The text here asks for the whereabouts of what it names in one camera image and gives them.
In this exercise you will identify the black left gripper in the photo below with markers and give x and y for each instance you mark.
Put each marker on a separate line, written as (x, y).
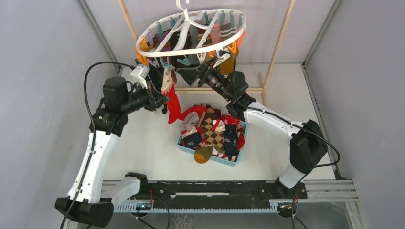
(156, 98)

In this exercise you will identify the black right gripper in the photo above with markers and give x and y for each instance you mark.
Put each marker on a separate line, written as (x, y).
(191, 75)

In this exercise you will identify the red and cream Christmas sock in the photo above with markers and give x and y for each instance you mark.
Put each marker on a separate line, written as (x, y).
(168, 89)

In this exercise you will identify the teal clothespin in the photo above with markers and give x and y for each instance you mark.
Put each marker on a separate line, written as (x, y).
(165, 63)
(184, 61)

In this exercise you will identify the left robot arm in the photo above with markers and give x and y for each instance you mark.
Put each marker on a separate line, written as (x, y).
(86, 202)

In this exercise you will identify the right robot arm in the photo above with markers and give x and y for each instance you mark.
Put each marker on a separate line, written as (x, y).
(307, 145)

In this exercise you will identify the white round clip hanger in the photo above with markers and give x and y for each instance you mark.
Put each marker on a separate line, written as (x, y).
(188, 32)

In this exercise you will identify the mustard yellow sock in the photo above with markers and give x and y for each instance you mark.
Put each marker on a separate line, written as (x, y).
(227, 67)

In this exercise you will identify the lilac clothespin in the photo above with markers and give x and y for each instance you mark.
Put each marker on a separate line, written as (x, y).
(153, 61)

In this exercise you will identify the grey ribbed sock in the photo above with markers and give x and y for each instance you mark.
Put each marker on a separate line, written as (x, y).
(190, 121)

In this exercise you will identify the orange clothespin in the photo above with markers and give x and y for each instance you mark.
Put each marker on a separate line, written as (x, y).
(232, 47)
(142, 46)
(240, 39)

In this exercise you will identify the pink sock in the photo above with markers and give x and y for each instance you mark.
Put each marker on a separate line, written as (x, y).
(215, 34)

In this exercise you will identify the navy sock with lettering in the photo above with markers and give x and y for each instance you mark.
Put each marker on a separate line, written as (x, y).
(191, 140)

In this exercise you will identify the brown argyle sock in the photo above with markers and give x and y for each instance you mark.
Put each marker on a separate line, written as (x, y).
(209, 135)

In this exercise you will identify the light blue plastic basket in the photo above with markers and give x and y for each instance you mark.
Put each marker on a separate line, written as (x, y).
(218, 154)

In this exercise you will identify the olive orange-toe sock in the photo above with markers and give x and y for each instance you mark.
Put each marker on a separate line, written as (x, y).
(203, 154)

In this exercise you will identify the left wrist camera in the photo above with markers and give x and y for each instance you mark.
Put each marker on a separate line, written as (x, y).
(139, 74)

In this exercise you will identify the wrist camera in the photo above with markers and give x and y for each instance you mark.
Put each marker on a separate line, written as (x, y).
(139, 74)
(221, 56)

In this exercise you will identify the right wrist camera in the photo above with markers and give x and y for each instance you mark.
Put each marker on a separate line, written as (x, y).
(221, 56)

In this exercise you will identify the wooden rack frame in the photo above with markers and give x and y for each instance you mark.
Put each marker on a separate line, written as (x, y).
(267, 22)

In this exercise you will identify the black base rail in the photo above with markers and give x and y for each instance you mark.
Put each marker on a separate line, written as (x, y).
(266, 190)

